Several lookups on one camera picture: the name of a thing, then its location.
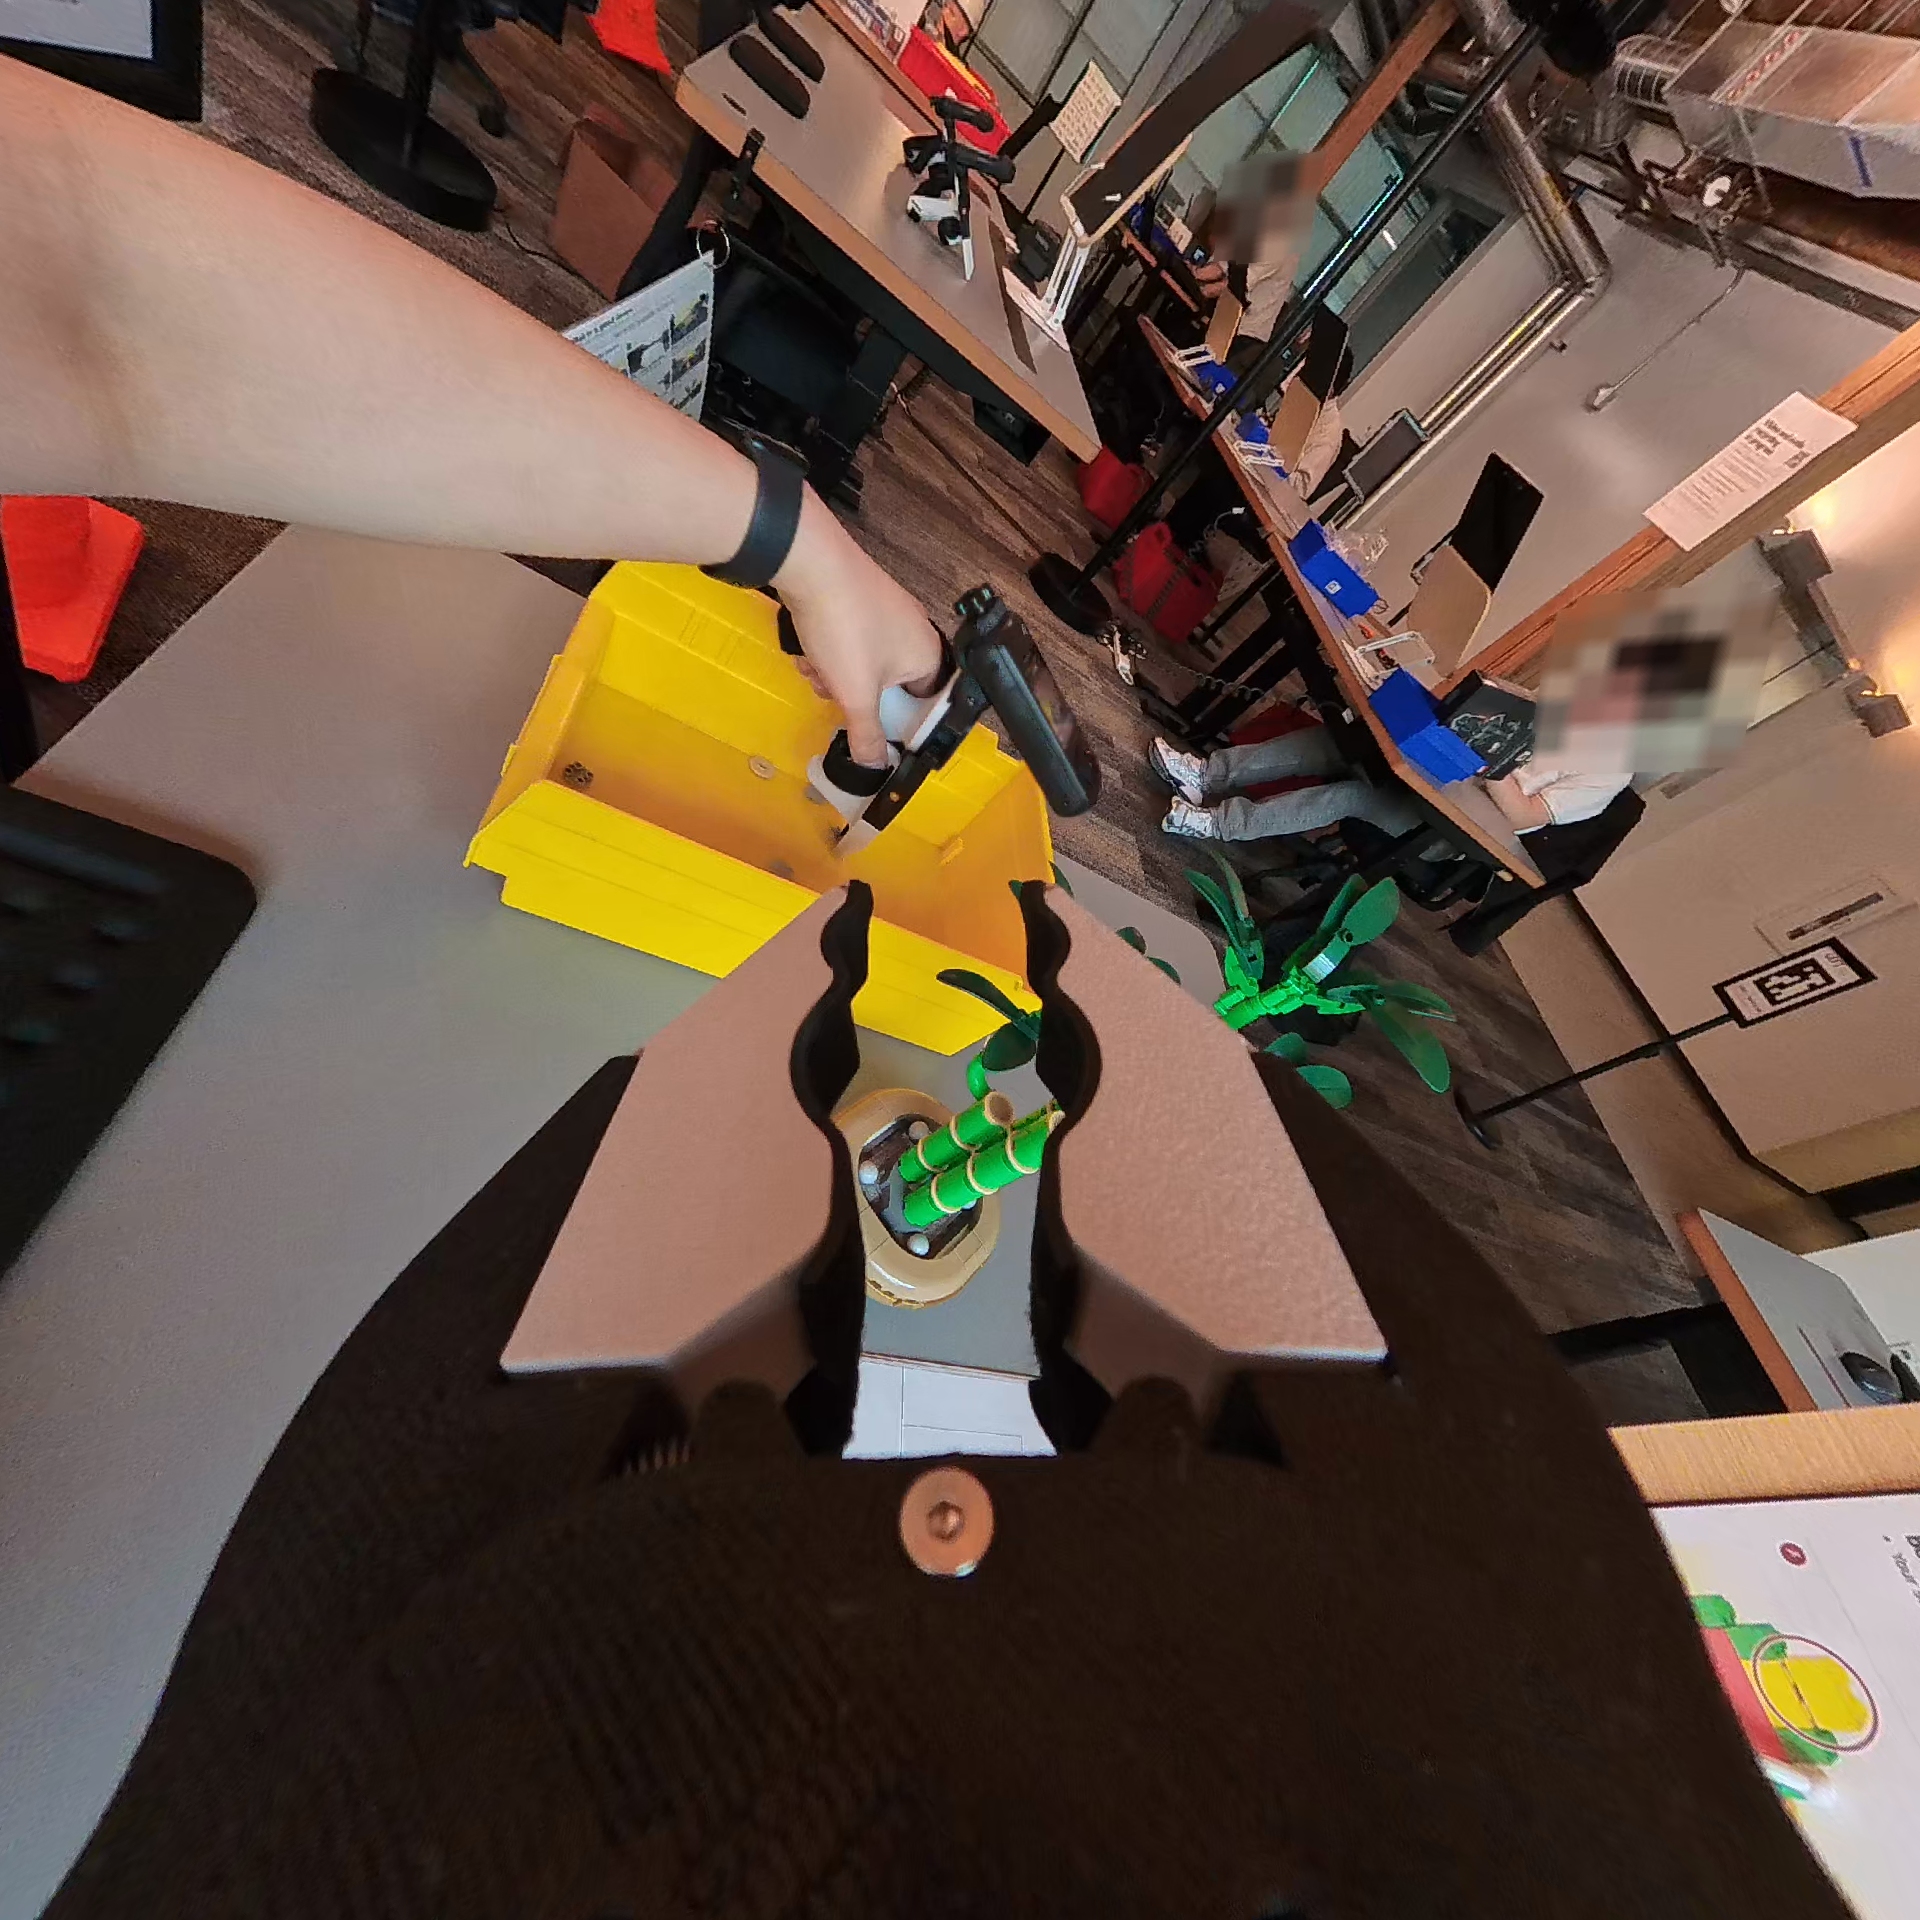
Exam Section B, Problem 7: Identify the black pole lamp stand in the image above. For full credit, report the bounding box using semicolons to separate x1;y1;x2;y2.
306;0;505;234

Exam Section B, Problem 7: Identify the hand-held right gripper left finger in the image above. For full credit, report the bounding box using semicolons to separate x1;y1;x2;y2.
497;883;879;1426

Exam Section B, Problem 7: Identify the background desk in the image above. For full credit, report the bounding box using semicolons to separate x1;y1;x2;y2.
1677;1208;1920;1416

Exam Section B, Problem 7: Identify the black tilted monitor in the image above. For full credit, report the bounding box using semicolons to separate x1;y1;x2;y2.
1062;0;1327;249

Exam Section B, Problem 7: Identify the green lego bamboo plant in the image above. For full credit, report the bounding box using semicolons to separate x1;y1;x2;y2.
829;856;1461;1309

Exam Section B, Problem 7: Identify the printed picture sheet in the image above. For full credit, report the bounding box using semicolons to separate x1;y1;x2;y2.
562;257;719;423

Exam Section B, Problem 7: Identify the person's left hand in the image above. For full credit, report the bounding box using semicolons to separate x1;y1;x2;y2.
772;516;961;752

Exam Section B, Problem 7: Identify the black wristband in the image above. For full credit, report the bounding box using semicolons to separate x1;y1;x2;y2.
701;433;812;592

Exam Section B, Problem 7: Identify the printed instruction sheet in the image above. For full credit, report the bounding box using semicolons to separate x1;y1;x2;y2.
1649;1492;1920;1920

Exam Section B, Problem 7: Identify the person's left forearm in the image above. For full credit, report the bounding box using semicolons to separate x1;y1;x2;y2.
0;58;775;578

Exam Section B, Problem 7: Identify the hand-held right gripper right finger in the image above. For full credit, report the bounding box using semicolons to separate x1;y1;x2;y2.
1016;883;1390;1426

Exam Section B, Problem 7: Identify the long wooden edged table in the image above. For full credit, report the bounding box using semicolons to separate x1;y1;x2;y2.
1132;224;1554;890

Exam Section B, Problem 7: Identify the long grey work table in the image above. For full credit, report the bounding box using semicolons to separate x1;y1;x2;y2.
673;0;1113;465

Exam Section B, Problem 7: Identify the brown cardboard box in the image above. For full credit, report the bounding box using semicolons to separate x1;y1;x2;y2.
545;112;677;301

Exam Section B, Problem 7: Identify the wooden post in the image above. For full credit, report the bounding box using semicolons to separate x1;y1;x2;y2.
1440;322;1920;693

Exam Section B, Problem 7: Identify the white paper notice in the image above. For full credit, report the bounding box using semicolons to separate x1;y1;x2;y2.
1641;393;1862;554

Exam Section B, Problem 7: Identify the red box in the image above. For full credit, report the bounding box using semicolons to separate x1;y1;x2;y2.
895;23;998;154

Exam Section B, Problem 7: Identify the black perforated mat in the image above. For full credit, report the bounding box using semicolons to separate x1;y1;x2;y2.
0;787;260;1279

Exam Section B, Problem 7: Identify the wooden display board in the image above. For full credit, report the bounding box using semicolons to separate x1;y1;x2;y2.
1607;1408;1920;1920

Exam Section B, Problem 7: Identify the white black device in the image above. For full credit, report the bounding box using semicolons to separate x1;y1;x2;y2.
900;97;1014;279

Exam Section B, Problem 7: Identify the yellow plastic bin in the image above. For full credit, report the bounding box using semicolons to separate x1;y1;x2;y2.
464;559;1057;1058

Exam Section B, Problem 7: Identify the small cardboard stand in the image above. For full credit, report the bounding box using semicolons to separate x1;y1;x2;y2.
1401;546;1495;677

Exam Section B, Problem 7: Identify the blue plastic bin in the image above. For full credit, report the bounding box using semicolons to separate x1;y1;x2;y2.
1287;516;1383;619
1366;667;1487;789

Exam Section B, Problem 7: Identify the silver duct pipe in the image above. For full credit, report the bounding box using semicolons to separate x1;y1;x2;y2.
1410;0;1614;436

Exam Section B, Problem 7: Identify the black tablet on stand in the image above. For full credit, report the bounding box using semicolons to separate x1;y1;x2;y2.
1446;452;1546;595

